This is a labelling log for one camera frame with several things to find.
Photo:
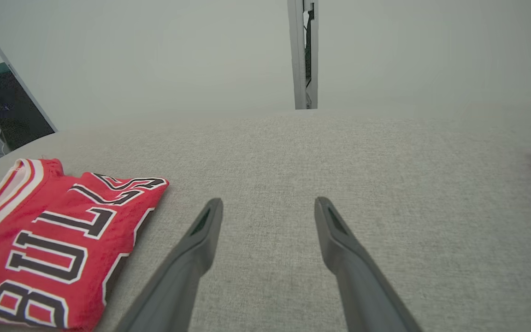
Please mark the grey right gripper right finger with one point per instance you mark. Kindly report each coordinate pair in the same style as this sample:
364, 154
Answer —
362, 286

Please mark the red white Bulls jersey shirt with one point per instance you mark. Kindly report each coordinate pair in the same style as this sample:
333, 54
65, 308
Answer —
39, 249

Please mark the grey slanted metal frame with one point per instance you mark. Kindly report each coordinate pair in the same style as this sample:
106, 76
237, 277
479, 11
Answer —
16, 76

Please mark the grey slotted partition post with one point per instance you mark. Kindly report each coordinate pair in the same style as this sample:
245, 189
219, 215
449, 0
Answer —
298, 55

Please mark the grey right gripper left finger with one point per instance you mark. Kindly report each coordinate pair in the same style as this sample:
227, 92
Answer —
182, 272

